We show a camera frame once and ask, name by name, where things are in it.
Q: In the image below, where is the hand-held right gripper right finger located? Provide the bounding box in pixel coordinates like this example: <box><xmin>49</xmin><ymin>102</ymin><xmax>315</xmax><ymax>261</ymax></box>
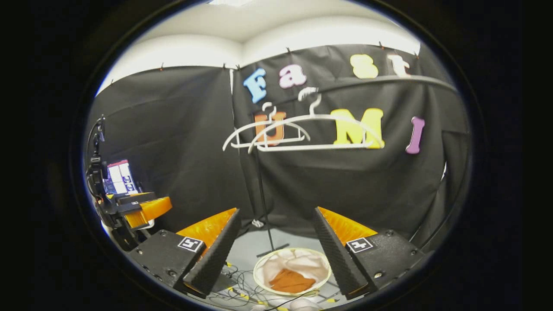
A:
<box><xmin>312</xmin><ymin>207</ymin><xmax>426</xmax><ymax>298</ymax></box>

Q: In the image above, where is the black clothes rack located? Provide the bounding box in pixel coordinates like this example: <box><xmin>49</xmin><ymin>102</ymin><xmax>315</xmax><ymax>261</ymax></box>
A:
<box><xmin>253</xmin><ymin>75</ymin><xmax>459</xmax><ymax>258</ymax></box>

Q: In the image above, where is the brown jacket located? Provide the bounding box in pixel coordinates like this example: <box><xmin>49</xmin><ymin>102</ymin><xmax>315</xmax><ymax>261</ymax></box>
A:
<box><xmin>269</xmin><ymin>269</ymin><xmax>317</xmax><ymax>293</ymax></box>

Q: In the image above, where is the white plastic hanger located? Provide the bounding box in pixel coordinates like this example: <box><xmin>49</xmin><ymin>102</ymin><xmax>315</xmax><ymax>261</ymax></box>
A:
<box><xmin>248</xmin><ymin>88</ymin><xmax>385</xmax><ymax>154</ymax></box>
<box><xmin>222</xmin><ymin>102</ymin><xmax>311</xmax><ymax>152</ymax></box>

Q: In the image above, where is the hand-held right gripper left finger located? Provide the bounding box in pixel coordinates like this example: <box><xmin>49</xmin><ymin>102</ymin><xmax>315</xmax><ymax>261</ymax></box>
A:
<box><xmin>127</xmin><ymin>208</ymin><xmax>242</xmax><ymax>298</ymax></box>

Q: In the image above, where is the pale cloth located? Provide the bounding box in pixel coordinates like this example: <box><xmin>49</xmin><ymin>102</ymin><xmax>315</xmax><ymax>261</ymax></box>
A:
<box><xmin>259</xmin><ymin>250</ymin><xmax>329</xmax><ymax>286</ymax></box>

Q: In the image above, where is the round laundry hamper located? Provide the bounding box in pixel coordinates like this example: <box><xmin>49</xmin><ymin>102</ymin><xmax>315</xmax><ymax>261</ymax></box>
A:
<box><xmin>253</xmin><ymin>248</ymin><xmax>332</xmax><ymax>296</ymax></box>

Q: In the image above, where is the white rounded object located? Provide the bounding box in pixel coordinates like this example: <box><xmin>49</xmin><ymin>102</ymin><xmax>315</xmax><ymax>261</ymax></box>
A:
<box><xmin>289</xmin><ymin>298</ymin><xmax>322</xmax><ymax>311</ymax></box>

